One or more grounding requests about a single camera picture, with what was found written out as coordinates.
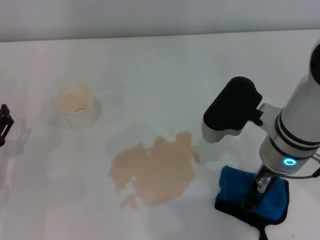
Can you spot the white paper cup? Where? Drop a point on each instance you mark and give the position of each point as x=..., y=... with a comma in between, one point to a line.
x=77, y=113

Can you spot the blue rag with black trim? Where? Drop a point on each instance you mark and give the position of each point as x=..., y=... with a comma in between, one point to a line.
x=232, y=190

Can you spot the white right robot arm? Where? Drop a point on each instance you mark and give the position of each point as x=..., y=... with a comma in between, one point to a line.
x=300, y=112

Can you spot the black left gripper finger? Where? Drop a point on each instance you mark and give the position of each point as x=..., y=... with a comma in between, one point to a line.
x=5, y=111
x=6, y=127

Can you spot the brown water stain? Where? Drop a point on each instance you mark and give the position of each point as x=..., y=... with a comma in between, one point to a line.
x=157, y=172

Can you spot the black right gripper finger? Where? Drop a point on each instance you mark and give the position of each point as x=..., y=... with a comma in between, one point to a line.
x=251, y=200

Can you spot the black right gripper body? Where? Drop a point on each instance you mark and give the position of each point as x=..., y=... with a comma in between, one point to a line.
x=263, y=181

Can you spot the right wrist camera housing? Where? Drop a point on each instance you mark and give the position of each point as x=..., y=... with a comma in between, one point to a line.
x=230, y=107

